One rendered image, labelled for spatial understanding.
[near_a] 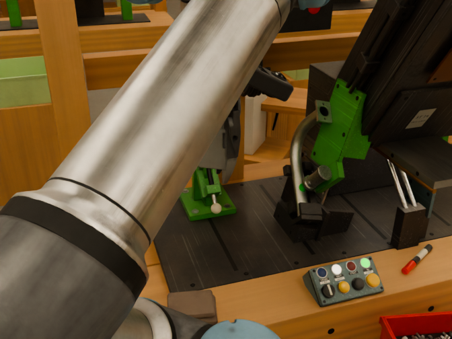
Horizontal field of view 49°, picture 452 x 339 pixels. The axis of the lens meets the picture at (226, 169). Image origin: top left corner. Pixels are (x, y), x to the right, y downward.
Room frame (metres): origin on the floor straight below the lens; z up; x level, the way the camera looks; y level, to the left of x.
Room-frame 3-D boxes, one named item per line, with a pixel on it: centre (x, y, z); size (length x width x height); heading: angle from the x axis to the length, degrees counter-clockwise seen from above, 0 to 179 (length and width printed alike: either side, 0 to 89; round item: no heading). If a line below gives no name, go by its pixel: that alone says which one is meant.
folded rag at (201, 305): (0.76, 0.07, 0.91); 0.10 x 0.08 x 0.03; 95
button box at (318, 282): (0.84, -0.25, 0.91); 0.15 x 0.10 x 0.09; 108
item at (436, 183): (1.11, -0.45, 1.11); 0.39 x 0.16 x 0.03; 18
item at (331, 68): (1.35, -0.40, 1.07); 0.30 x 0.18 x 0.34; 108
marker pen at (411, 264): (0.93, -0.45, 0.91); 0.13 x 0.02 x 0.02; 136
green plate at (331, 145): (1.10, -0.29, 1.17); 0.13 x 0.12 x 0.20; 108
